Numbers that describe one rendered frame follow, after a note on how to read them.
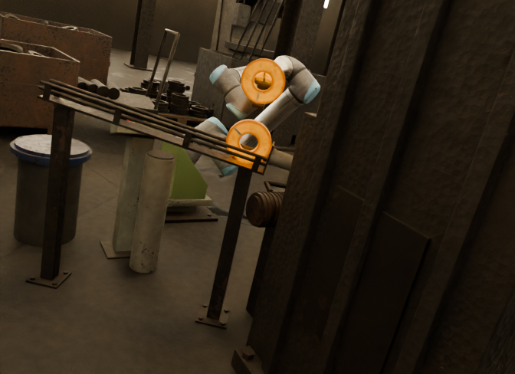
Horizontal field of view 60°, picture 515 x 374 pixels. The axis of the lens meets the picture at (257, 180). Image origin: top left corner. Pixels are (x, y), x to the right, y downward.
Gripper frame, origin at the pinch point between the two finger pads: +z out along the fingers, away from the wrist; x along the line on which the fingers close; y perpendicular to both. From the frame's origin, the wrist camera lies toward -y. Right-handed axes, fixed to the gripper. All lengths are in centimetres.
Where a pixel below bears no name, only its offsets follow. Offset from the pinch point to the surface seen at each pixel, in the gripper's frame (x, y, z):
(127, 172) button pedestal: -49, -46, -34
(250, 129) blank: 0.1, -20.0, 6.6
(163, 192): -31, -50, -25
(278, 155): 11.1, -26.1, 5.0
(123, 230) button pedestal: -48, -72, -42
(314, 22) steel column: 21, 128, -292
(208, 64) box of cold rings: -83, 74, -341
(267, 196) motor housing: 10.5, -40.8, -1.0
